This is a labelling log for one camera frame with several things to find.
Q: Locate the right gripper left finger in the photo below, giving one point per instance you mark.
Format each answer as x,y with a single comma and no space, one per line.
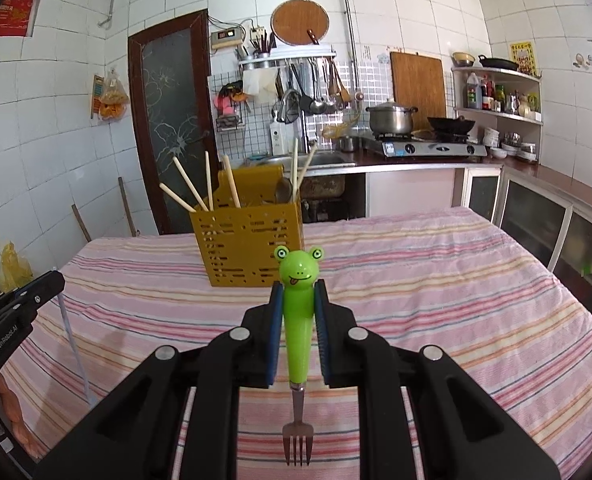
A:
176,414

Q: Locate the green frog handle fork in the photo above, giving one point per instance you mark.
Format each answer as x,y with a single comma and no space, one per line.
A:
298,272

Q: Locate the dark glass door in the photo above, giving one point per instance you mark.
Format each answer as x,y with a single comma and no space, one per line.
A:
168,70

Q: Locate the wooden chopstick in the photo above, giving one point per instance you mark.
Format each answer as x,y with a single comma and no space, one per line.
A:
301,173
189,183
210,194
231,181
176,198
294,171

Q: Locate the steel sink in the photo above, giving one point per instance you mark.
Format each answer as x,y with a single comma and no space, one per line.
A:
318,159

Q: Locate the round wooden cutting board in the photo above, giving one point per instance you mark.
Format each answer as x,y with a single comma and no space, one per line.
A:
295,22

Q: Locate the steel cooking pot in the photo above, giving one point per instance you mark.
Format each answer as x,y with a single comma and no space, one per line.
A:
391,118

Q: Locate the light blue straw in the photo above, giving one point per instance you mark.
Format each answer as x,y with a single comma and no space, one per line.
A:
73,345

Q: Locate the person's left hand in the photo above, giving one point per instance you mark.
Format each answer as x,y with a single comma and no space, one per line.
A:
14,413

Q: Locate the black wok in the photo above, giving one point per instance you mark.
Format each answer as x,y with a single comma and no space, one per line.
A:
451,126

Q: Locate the yellow perforated utensil holder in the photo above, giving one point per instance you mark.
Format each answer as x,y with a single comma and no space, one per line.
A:
237,243

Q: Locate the hanging bag of snacks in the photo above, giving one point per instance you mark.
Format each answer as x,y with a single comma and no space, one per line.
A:
113,99

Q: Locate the yellow plastic bag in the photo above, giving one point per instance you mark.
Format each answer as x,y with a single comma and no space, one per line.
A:
15,270

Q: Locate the white corner shelf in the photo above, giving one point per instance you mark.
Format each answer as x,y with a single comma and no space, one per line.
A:
505,106

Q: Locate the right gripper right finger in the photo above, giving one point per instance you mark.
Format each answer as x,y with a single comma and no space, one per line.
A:
420,414

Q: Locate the white soap bottle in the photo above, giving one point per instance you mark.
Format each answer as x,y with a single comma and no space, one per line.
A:
278,135

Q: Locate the dark metal spoon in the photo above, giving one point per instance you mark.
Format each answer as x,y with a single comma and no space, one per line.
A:
283,191

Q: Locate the gas stove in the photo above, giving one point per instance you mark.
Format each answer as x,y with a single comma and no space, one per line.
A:
409,147

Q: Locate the rectangular wooden cutting board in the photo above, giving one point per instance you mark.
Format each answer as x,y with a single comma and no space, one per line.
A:
418,81

